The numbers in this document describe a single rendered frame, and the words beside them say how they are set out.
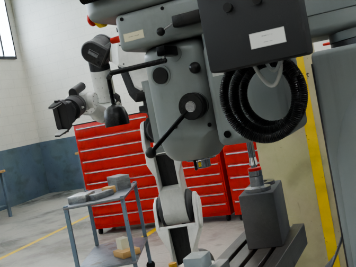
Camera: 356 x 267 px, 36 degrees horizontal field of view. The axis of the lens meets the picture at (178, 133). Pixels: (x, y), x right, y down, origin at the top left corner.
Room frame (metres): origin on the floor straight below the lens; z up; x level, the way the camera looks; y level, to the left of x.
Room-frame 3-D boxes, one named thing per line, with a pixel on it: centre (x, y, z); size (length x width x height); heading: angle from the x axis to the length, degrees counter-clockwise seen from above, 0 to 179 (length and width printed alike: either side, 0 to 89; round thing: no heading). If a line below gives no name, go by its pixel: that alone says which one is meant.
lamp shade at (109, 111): (1.62, 0.17, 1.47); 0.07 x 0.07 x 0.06
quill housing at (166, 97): (1.54, -0.05, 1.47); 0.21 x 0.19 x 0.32; 156
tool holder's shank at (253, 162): (1.89, -0.24, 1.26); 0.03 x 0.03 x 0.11
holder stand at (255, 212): (1.94, -0.25, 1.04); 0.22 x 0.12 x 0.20; 162
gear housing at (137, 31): (1.53, -0.09, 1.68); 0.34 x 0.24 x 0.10; 66
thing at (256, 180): (1.89, -0.24, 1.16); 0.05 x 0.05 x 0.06
